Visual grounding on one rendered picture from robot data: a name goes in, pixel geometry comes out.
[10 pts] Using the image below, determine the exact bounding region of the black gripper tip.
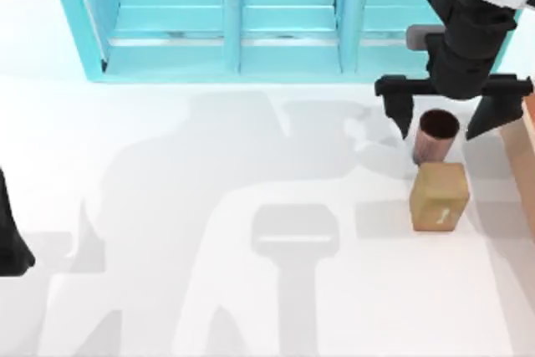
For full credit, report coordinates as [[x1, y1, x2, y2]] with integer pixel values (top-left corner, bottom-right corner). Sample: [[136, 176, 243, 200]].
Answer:
[[0, 167, 37, 279]]

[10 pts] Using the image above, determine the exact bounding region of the brown cup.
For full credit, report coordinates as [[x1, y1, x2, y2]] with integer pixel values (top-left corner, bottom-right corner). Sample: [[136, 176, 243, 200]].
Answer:
[[410, 109, 461, 165]]

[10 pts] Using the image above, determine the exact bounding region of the pale grey rounded box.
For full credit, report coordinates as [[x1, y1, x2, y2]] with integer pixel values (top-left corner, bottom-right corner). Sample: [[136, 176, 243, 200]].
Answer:
[[405, 23, 446, 51]]

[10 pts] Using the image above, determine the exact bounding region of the light blue rack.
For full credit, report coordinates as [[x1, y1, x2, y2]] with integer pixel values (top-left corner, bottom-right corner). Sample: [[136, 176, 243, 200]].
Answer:
[[46, 0, 524, 84]]

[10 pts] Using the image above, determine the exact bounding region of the tan wooden block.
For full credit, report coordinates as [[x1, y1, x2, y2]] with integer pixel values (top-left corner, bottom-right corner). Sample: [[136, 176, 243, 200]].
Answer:
[[409, 161, 471, 233]]

